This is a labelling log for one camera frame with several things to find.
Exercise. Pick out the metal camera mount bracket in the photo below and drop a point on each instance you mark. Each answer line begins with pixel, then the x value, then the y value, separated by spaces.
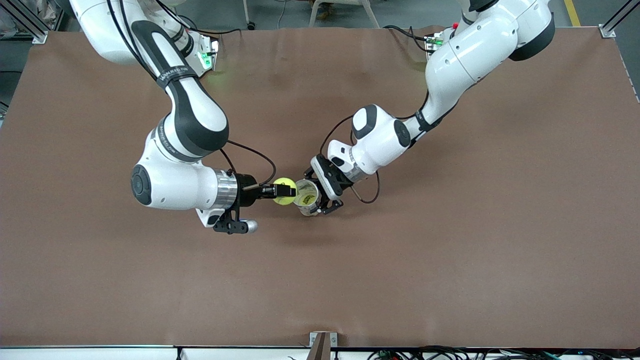
pixel 320 347

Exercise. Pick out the Wilson tennis ball can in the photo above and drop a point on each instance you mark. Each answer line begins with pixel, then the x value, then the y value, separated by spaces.
pixel 310 211

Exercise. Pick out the yellow tennis ball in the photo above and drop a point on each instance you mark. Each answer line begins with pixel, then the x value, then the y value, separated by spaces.
pixel 284 201
pixel 306 197

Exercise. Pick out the aluminium frame profile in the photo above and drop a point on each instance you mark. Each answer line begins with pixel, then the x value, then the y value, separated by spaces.
pixel 35 31
pixel 607 31

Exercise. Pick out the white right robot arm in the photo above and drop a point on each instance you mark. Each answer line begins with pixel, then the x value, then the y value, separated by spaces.
pixel 170 185

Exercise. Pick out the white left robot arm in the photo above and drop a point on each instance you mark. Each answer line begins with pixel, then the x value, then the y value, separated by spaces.
pixel 470 50

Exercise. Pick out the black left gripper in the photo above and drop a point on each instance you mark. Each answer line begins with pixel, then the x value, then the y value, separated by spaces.
pixel 324 196

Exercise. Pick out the white stool legs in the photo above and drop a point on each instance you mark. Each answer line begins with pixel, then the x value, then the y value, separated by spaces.
pixel 367 15

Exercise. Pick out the grey pole with caster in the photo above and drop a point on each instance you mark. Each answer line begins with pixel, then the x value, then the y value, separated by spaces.
pixel 249 22

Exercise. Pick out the brown table cover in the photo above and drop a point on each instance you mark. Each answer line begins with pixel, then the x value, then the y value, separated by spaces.
pixel 320 280

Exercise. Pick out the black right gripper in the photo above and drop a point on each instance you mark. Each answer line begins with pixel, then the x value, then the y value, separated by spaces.
pixel 246 190

